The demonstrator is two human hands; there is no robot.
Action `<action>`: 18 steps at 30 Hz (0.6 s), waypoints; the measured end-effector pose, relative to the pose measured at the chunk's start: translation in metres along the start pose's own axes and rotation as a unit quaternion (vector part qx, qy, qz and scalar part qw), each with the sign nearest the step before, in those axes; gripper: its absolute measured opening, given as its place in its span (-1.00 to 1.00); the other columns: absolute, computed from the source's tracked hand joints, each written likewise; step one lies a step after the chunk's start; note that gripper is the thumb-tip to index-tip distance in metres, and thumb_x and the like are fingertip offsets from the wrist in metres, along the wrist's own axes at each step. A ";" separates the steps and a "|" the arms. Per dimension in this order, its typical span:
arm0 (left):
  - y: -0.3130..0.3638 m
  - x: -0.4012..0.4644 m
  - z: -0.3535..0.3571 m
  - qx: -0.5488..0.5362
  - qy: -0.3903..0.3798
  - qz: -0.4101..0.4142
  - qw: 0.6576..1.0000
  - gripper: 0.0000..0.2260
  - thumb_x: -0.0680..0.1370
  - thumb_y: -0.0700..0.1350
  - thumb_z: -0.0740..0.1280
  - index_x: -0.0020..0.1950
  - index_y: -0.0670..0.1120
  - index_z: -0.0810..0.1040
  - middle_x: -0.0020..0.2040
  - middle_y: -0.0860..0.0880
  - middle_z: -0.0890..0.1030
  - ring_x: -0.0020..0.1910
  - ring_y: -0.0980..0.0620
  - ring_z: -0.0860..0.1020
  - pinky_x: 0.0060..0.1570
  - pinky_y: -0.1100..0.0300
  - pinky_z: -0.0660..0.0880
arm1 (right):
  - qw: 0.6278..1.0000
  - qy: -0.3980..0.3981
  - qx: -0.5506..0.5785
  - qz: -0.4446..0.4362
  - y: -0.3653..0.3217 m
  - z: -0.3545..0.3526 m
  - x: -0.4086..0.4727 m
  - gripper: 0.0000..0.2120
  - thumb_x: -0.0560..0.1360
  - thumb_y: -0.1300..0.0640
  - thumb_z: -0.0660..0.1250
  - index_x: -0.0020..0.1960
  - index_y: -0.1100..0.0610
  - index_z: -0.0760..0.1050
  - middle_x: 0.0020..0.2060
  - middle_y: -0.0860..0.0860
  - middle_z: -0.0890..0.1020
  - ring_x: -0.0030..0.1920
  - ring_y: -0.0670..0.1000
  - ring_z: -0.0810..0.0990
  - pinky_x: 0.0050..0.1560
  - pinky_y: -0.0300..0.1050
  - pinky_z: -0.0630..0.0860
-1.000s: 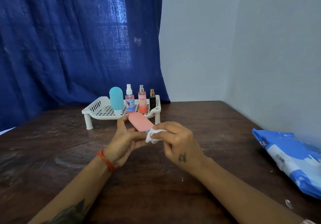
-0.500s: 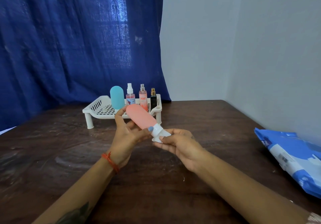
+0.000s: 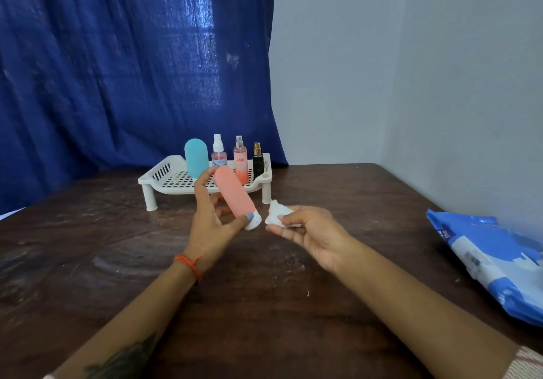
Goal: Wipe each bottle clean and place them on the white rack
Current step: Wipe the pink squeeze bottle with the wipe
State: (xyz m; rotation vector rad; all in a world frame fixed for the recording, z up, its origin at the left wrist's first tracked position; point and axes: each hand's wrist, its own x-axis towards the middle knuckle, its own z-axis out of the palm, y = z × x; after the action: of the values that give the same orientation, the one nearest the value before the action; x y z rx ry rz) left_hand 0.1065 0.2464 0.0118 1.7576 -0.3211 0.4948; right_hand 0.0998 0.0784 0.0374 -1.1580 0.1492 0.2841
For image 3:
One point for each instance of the person's right hand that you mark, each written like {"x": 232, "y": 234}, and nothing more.
{"x": 322, "y": 238}

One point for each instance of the person's left hand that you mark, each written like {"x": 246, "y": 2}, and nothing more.
{"x": 208, "y": 230}

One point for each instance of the pink squeeze bottle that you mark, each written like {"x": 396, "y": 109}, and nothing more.
{"x": 233, "y": 192}

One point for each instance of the white wet wipe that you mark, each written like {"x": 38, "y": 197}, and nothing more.
{"x": 278, "y": 213}

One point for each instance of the white perforated plastic rack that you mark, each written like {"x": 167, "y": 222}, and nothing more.
{"x": 169, "y": 179}

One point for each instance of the teal squeeze bottle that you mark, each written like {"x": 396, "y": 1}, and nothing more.
{"x": 196, "y": 158}

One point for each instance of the orange spray bottle silver cap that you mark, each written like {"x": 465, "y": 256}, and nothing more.
{"x": 240, "y": 162}

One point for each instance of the pink spray bottle white cap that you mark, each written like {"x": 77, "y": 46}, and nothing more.
{"x": 219, "y": 154}

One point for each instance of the black perfume bottle gold cap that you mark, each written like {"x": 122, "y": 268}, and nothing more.
{"x": 258, "y": 162}

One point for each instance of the blue white wet wipes pack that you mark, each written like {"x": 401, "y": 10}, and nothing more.
{"x": 488, "y": 255}

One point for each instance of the person's right forearm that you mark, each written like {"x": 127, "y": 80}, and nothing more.
{"x": 428, "y": 306}

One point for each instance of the person's left forearm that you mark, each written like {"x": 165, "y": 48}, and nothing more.
{"x": 127, "y": 328}

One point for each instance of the dark blue curtain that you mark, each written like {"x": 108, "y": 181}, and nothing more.
{"x": 119, "y": 60}

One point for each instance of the patterned right sleeve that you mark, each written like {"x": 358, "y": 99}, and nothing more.
{"x": 526, "y": 366}

